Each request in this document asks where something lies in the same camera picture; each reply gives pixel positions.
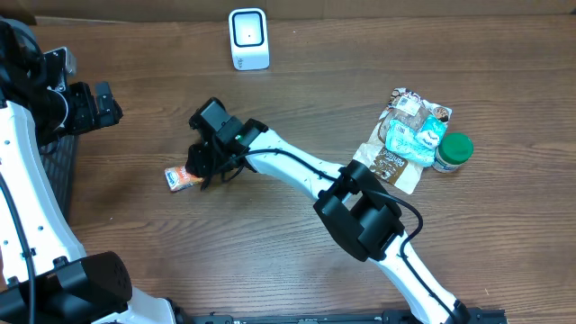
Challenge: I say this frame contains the orange snack packet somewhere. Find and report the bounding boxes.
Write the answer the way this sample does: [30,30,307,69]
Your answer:
[164,166,203,193]

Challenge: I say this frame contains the green lid jar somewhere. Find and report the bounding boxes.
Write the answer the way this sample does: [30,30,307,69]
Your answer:
[432,133,473,173]

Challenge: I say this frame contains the beige brown snack bag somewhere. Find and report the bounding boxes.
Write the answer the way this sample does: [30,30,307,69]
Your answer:
[354,87,453,194]

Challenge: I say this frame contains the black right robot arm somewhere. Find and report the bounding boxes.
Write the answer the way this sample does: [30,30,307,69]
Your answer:
[185,97,472,323]

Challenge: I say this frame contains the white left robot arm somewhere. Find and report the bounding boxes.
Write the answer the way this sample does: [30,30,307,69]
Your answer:
[1,20,187,323]

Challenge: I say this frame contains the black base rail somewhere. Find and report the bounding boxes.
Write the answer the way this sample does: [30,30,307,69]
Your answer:
[191,308,509,324]

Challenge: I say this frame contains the small teal white packet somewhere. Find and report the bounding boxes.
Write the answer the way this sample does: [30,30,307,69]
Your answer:
[415,115,447,149]

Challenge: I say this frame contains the white barcode scanner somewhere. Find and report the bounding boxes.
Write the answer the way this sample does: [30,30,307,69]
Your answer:
[229,7,270,71]

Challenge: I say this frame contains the teal snack packet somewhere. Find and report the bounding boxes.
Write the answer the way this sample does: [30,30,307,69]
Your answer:
[385,120,435,167]

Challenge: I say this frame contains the grey plastic mesh basket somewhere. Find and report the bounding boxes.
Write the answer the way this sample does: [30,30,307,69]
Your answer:
[0,17,80,221]

